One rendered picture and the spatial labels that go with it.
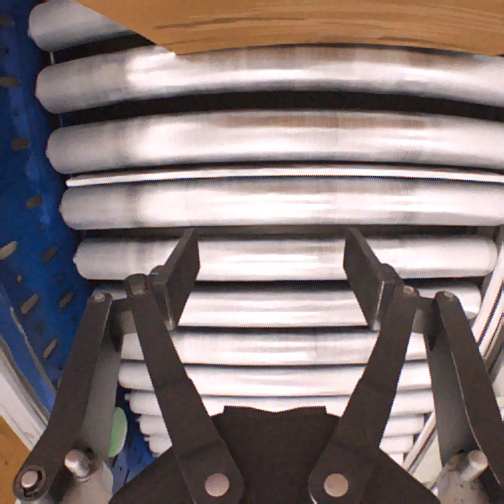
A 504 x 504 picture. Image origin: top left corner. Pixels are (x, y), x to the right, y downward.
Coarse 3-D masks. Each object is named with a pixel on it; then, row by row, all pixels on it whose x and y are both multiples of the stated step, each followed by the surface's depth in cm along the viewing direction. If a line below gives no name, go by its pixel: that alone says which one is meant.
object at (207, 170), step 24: (144, 168) 31; (168, 168) 30; (192, 168) 29; (216, 168) 28; (240, 168) 28; (264, 168) 27; (288, 168) 27; (312, 168) 27; (336, 168) 27; (360, 168) 27; (384, 168) 27; (408, 168) 27; (432, 168) 28; (456, 168) 28; (480, 168) 29
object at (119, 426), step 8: (120, 408) 39; (120, 416) 38; (112, 424) 36; (120, 424) 37; (112, 432) 35; (120, 432) 37; (112, 440) 35; (120, 440) 37; (112, 448) 35; (120, 448) 37; (112, 456) 35
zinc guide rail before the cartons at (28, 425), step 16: (0, 368) 21; (0, 384) 22; (16, 384) 23; (0, 400) 23; (16, 400) 23; (16, 416) 24; (32, 416) 24; (16, 432) 26; (32, 432) 25; (32, 448) 27
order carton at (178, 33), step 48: (96, 0) 10; (144, 0) 11; (192, 0) 11; (240, 0) 12; (288, 0) 12; (336, 0) 12; (384, 0) 11; (432, 0) 11; (480, 0) 10; (192, 48) 21; (480, 48) 19
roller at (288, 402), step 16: (128, 400) 45; (144, 400) 43; (208, 400) 43; (224, 400) 43; (240, 400) 43; (256, 400) 43; (272, 400) 43; (288, 400) 43; (304, 400) 42; (320, 400) 42; (336, 400) 42; (400, 400) 41; (416, 400) 41; (432, 400) 41
